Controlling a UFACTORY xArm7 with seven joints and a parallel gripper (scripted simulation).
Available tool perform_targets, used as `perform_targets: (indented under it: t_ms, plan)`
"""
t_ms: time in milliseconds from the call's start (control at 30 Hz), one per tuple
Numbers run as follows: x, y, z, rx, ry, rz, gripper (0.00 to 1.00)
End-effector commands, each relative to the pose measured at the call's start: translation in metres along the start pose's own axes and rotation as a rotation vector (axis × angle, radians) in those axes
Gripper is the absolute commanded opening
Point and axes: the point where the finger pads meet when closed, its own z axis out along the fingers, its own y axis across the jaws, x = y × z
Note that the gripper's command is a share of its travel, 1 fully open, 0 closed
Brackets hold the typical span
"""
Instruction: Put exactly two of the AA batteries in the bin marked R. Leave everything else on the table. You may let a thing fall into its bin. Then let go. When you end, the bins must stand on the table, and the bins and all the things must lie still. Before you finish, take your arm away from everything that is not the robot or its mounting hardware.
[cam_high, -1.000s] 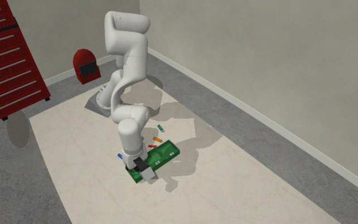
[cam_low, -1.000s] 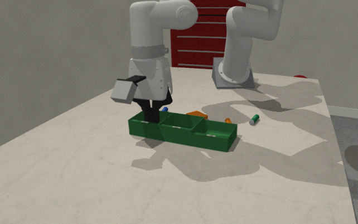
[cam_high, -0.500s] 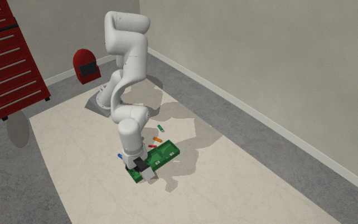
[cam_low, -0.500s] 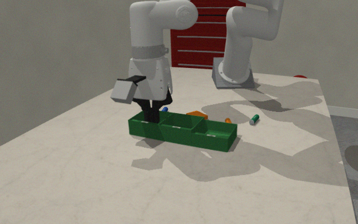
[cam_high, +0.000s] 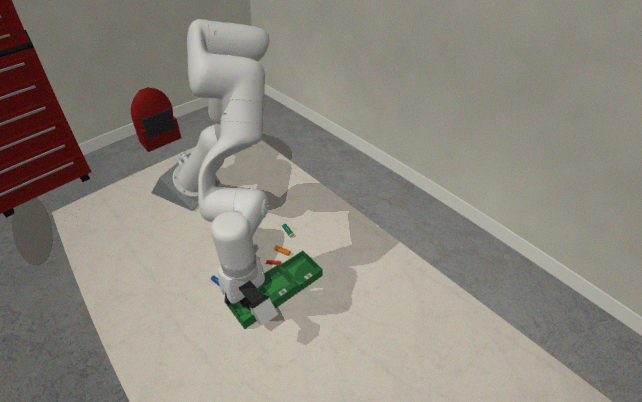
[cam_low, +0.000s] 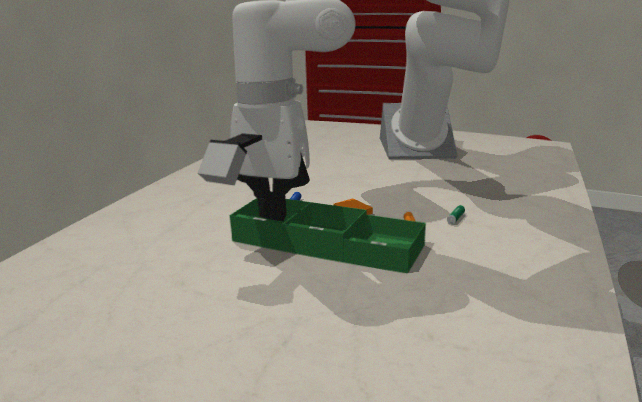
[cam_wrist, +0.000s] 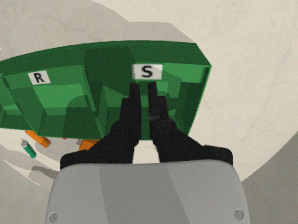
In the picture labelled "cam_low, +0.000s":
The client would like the green three-compartment tray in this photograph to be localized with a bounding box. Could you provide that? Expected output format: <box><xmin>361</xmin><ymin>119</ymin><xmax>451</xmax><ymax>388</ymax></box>
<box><xmin>229</xmin><ymin>198</ymin><xmax>425</xmax><ymax>274</ymax></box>

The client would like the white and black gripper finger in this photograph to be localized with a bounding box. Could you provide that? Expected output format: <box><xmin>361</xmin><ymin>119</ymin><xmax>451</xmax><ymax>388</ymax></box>
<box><xmin>269</xmin><ymin>157</ymin><xmax>310</xmax><ymax>221</ymax></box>
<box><xmin>237</xmin><ymin>174</ymin><xmax>272</xmax><ymax>219</ymax></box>

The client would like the green battery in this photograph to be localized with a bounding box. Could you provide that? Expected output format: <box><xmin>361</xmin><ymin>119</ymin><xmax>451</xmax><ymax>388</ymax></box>
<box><xmin>447</xmin><ymin>205</ymin><xmax>465</xmax><ymax>225</ymax></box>

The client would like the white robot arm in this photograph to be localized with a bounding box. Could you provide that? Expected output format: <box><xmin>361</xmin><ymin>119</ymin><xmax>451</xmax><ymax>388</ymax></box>
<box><xmin>197</xmin><ymin>0</ymin><xmax>509</xmax><ymax>186</ymax></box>

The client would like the orange block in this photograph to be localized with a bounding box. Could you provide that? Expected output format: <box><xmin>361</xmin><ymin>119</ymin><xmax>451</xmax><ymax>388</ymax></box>
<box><xmin>333</xmin><ymin>198</ymin><xmax>373</xmax><ymax>215</ymax></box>

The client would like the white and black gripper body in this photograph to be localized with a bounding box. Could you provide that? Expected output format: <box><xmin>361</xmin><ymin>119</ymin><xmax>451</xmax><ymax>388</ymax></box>
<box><xmin>231</xmin><ymin>98</ymin><xmax>310</xmax><ymax>179</ymax></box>

